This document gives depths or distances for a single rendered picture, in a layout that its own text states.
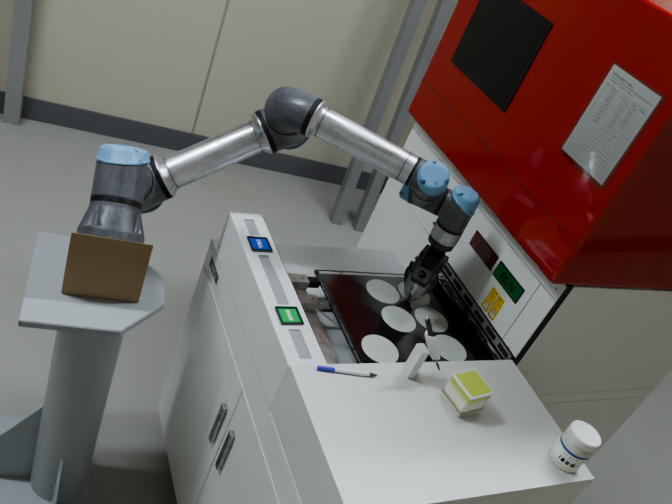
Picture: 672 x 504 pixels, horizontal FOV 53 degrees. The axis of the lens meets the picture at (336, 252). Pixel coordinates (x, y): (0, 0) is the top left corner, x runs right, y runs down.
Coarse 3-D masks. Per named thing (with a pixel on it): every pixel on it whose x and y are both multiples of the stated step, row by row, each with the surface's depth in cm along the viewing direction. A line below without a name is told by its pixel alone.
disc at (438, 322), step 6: (420, 312) 186; (426, 312) 187; (432, 312) 188; (438, 312) 189; (420, 318) 183; (432, 318) 185; (438, 318) 186; (444, 318) 188; (432, 324) 183; (438, 324) 184; (444, 324) 185; (438, 330) 182; (444, 330) 183
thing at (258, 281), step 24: (240, 216) 180; (240, 240) 172; (240, 264) 171; (264, 264) 168; (240, 288) 170; (264, 288) 160; (288, 288) 163; (240, 312) 169; (264, 312) 155; (264, 336) 155; (288, 336) 150; (312, 336) 152; (264, 360) 154; (288, 360) 144; (312, 360) 146; (264, 384) 153
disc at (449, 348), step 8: (440, 336) 180; (448, 336) 182; (440, 344) 177; (448, 344) 179; (456, 344) 180; (440, 352) 175; (448, 352) 176; (456, 352) 177; (464, 352) 178; (456, 360) 174
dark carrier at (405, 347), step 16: (336, 288) 181; (352, 288) 183; (336, 304) 175; (352, 304) 177; (368, 304) 180; (384, 304) 183; (400, 304) 185; (416, 304) 188; (432, 304) 191; (352, 320) 172; (368, 320) 175; (416, 320) 182; (448, 320) 187; (352, 336) 167; (384, 336) 172; (400, 336) 174; (416, 336) 177; (400, 352) 169
